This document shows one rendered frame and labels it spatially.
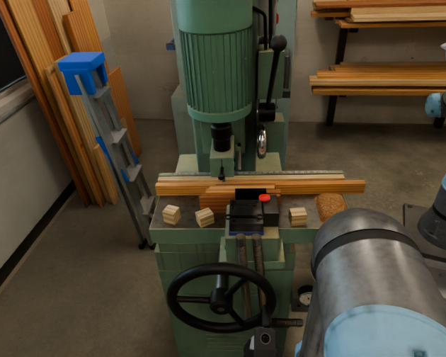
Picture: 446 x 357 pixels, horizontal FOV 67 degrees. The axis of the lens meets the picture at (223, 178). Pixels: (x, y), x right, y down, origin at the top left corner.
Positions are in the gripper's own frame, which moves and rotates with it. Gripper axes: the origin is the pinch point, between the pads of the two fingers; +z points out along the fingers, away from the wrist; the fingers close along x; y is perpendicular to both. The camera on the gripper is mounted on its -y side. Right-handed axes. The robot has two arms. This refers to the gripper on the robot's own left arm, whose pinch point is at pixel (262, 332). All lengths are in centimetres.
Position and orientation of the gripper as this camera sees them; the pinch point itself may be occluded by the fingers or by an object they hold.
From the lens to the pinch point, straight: 95.2
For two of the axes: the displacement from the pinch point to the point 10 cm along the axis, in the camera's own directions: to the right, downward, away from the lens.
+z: 1.0, -1.4, 9.9
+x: 9.9, 0.5, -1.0
